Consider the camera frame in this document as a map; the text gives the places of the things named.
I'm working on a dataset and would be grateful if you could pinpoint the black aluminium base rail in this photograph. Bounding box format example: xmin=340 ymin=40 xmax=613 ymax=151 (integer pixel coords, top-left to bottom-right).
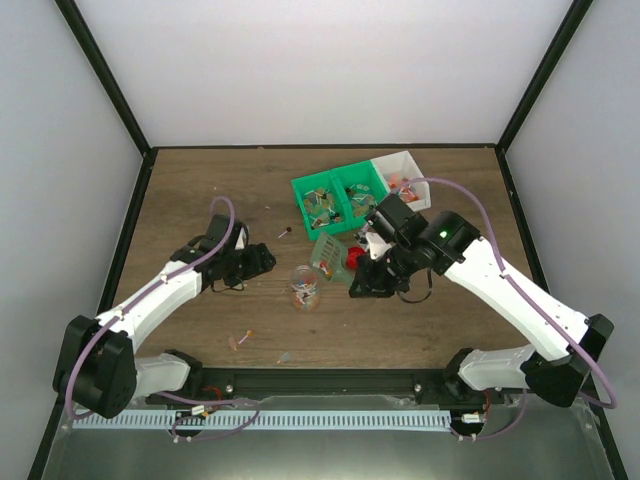
xmin=62 ymin=366 xmax=596 ymax=406

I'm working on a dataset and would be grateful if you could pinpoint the spilled candy near rail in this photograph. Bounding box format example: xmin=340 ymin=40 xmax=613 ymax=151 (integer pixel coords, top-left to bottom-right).
xmin=277 ymin=352 xmax=291 ymax=364

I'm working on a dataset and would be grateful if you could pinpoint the light blue slotted strip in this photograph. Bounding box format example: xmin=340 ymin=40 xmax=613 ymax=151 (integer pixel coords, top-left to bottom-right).
xmin=73 ymin=410 xmax=451 ymax=432

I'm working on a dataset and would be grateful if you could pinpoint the green slotted scoop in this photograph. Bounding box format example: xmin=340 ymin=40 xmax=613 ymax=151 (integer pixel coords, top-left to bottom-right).
xmin=309 ymin=232 xmax=354 ymax=287

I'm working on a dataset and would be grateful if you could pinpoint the red jar lid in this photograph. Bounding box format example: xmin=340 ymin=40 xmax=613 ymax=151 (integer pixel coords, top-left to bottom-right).
xmin=345 ymin=246 xmax=366 ymax=270

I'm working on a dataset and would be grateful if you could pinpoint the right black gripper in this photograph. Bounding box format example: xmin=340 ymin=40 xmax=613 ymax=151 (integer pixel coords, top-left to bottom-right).
xmin=350 ymin=241 xmax=418 ymax=299

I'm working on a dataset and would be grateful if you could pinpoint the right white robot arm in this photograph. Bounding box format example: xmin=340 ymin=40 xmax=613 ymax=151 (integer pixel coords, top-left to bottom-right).
xmin=349 ymin=195 xmax=613 ymax=407

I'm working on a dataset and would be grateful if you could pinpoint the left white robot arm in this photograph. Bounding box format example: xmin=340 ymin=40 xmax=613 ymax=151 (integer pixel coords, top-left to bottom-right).
xmin=53 ymin=214 xmax=276 ymax=419

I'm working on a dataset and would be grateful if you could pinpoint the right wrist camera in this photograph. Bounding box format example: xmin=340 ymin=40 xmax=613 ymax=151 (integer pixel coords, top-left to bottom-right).
xmin=355 ymin=226 xmax=392 ymax=261

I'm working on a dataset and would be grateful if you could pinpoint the spilled dark lollipop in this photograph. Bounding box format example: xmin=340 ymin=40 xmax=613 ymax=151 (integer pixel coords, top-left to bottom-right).
xmin=277 ymin=227 xmax=292 ymax=239

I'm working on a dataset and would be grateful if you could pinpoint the green double candy bin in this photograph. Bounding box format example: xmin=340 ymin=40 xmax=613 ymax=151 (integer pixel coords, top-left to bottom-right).
xmin=291 ymin=160 xmax=388 ymax=241

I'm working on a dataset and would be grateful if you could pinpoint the white candy bin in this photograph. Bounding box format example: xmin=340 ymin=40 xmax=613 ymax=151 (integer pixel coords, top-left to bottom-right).
xmin=371 ymin=151 xmax=431 ymax=212

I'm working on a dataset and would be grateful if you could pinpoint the clear plastic jar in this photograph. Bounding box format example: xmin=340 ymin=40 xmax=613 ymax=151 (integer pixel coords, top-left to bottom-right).
xmin=290 ymin=265 xmax=320 ymax=311

